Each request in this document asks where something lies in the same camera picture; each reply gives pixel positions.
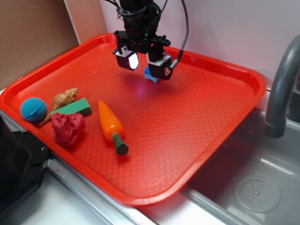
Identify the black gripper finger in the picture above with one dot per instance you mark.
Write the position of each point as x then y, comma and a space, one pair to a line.
130, 61
161, 69

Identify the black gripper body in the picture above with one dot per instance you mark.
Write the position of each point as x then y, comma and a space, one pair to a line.
153, 46

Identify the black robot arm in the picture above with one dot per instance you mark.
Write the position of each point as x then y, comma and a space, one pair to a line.
141, 18

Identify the blue sponge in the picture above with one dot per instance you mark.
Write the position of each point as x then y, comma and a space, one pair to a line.
148, 75

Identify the green rectangular block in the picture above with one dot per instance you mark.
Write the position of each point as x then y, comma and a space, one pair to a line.
80, 106

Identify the orange toy carrot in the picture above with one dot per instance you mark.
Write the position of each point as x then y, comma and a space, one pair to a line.
112, 128

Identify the red plastic tray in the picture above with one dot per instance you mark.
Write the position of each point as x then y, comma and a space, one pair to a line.
171, 127

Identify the brown spiral seashell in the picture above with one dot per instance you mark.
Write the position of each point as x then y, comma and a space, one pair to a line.
60, 100

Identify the crumpled red paper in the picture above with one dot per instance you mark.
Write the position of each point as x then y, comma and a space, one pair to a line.
67, 128

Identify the brown cardboard panel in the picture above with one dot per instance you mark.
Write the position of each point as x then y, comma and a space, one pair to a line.
33, 32

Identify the blue textured ball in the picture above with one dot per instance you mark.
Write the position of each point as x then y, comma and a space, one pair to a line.
34, 110

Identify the dark grey faucet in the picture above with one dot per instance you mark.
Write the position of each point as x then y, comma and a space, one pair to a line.
284, 99

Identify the grey sink basin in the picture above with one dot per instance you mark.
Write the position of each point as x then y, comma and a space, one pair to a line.
247, 151

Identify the round sink drain cover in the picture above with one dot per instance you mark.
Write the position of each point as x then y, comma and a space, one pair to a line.
257, 193

